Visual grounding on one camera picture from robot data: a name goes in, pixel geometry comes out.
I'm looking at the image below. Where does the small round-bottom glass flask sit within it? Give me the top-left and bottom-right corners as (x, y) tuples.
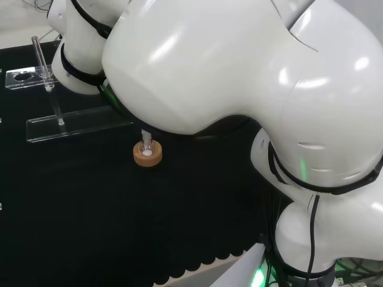
(140, 136), (155, 158)

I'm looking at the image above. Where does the clear plastic funnel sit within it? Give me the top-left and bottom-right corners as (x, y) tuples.
(140, 129), (153, 147)

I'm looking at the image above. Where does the clear acrylic funnel stand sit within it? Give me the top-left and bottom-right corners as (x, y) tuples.
(5, 35), (134, 144)

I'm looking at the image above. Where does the black bench cloth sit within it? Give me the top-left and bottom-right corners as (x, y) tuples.
(0, 40), (284, 287)

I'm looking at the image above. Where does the cork ring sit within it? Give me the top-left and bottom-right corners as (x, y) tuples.
(132, 141), (163, 166)

